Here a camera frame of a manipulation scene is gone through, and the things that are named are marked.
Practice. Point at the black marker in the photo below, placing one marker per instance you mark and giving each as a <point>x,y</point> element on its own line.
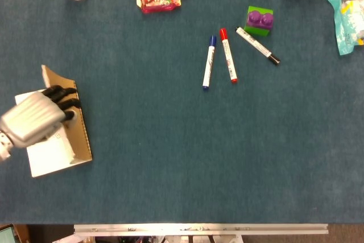
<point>256,44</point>

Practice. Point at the green plastic block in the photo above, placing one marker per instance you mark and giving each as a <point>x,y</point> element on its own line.
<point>256,31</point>

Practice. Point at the teal plastic snack bag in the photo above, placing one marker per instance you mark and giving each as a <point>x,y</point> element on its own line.
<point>345,26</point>

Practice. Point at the aluminium profile rail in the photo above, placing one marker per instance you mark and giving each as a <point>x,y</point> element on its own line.
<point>199,229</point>

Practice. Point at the blue felt table cloth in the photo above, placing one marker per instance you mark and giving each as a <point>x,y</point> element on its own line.
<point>182,154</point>

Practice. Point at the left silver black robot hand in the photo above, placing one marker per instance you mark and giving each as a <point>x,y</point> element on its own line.
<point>31,119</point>

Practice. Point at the spiral notebook with kraft cover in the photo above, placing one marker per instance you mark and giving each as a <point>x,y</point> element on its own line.
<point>51,157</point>

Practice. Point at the blue marker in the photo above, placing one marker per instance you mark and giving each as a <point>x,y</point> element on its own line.
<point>209,63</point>

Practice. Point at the purple building block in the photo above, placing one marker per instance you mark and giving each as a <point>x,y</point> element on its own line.
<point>260,20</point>

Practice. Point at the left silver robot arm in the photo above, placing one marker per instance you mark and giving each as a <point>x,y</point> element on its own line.
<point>4,147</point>

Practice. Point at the red marker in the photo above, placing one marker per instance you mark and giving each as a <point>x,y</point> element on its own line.
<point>228,56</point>

